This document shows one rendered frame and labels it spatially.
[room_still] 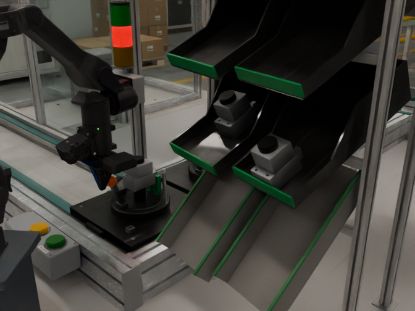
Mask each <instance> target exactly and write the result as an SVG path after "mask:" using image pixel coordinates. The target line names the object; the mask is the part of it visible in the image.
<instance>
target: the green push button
mask: <svg viewBox="0 0 415 311"><path fill-rule="evenodd" d="M45 242H46V246H47V247H48V248H51V249H54V248H58V247H61V246H63V245H64V244H65V236H63V235H61V234H54V235H52V236H49V237H48V238H47V239H46V240H45Z"/></svg>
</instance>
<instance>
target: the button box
mask: <svg viewBox="0 0 415 311"><path fill-rule="evenodd" d="M39 222H43V223H47V224H48V225H49V231H48V232H47V233H45V234H42V235H41V241H40V242H39V243H38V245H37V246H36V248H35V249H34V251H33V252H32V253H31V260H32V263H33V264H34V265H35V266H36V267H38V268H39V269H40V270H41V271H42V272H43V273H44V274H45V275H46V276H48V277H49V278H50V279H51V280H53V281H54V280H56V279H58V278H60V277H62V276H64V275H66V274H68V273H70V272H72V271H74V270H76V269H78V268H80V267H81V266H82V263H81V258H80V248H79V244H78V243H76V242H75V241H74V240H73V239H71V238H70V237H68V236H67V235H66V234H64V233H63V232H62V231H60V230H58V229H57V228H56V227H55V226H53V225H52V224H50V223H49V222H48V221H46V220H45V219H44V218H42V217H40V216H39V215H38V214H37V213H35V212H34V211H32V210H30V211H28V212H25V213H22V214H20V215H17V216H14V217H12V218H9V219H6V220H5V221H4V225H5V229H6V230H21V231H30V227H31V226H32V225H33V224H35V223H39ZM54 234H61V235H63V236H65V244H64V245H63V246H61V247H58V248H54V249H51V248H48V247H47V246H46V242H45V240H46V239H47V238H48V237H49V236H52V235H54Z"/></svg>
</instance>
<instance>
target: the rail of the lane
mask: <svg viewBox="0 0 415 311"><path fill-rule="evenodd" d="M10 185H11V188H12V192H9V199H8V202H7V204H6V208H5V213H4V218H6V219H9V218H12V217H14V216H17V215H20V214H22V213H25V212H28V211H30V210H32V211H34V212H35V213H37V214H38V215H39V216H40V217H42V218H44V219H45V220H46V221H48V222H49V223H50V224H52V225H53V226H55V227H56V228H57V229H58V230H60V231H62V232H63V233H64V234H66V235H67V236H68V237H70V238H71V239H73V240H74V241H75V242H76V243H78V244H79V248H80V258H81V263H82V266H81V267H80V268H78V269H76V270H74V271H72V273H74V274H75V275H76V276H78V277H79V278H80V279H81V280H82V281H84V282H85V283H86V284H87V285H88V286H90V287H91V288H92V289H94V290H95V291H96V292H97V293H98V294H100V295H101V296H102V297H103V298H105V299H106V300H107V301H108V302H110V303H111V304H112V305H113V306H114V307H116V308H117V309H118V310H120V311H134V310H135V309H137V308H138V307H140V306H142V305H143V290H142V280H141V264H140V263H138V262H137V261H136V260H134V259H132V258H131V257H129V256H128V255H127V254H125V253H124V252H122V251H121V250H119V249H118V248H116V247H115V246H113V245H112V244H110V243H109V242H107V241H106V240H104V232H103V231H101V230H100V229H99V228H97V227H95V226H94V225H92V224H91V223H89V222H87V223H85V226H83V225H82V224H80V223H79V222H77V221H76V220H74V219H73V218H71V217H70V216H68V215H67V214H65V213H64V212H63V211H61V210H59V209H58V208H57V207H55V206H53V205H52V204H50V203H49V202H48V201H46V200H44V199H43V198H42V197H40V196H39V195H37V194H35V193H34V192H33V191H31V190H29V189H28V188H26V187H25V186H24V185H22V184H20V183H19V182H18V181H16V180H14V179H13V178H11V179H10Z"/></svg>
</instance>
